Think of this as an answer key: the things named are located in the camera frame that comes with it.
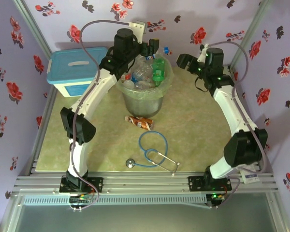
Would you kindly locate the small controller circuit board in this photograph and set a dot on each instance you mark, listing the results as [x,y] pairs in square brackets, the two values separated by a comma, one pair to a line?
[79,199]
[216,196]

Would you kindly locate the blue lidded storage box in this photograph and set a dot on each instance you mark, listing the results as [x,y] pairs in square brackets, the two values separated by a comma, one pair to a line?
[70,67]

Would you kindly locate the blue stethoscope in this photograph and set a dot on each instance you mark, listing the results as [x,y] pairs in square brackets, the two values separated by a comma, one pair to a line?
[130,163]

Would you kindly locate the green plastic bottle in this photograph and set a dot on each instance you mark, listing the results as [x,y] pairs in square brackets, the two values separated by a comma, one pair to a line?
[158,70]

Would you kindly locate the metal mesh waste bin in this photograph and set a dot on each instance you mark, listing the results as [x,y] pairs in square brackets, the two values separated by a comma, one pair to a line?
[142,104]

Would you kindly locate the aluminium frame leg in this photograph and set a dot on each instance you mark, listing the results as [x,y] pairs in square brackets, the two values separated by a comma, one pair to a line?
[278,212]
[9,215]

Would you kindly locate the clear unlabelled plastic bottle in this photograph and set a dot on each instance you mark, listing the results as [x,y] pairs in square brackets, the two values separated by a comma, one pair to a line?
[128,84]

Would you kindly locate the white small box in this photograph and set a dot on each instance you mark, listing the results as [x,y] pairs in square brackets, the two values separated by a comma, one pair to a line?
[250,177]

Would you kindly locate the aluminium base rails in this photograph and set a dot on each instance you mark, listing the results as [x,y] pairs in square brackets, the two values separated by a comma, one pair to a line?
[145,182]

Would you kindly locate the mesh trash bin with liner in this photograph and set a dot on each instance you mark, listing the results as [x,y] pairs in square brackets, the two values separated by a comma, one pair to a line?
[168,79]

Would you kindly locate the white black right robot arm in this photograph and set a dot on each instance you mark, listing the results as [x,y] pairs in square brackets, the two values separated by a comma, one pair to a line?
[232,108]

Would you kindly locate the brown snack wrapper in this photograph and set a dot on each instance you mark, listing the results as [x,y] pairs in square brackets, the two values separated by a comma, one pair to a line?
[140,122]

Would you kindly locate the blue label square bottle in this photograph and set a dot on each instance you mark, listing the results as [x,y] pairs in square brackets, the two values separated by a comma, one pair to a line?
[136,77]

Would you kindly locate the aluminium frame post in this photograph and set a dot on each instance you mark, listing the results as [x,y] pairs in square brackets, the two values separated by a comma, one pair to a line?
[250,31]
[33,26]

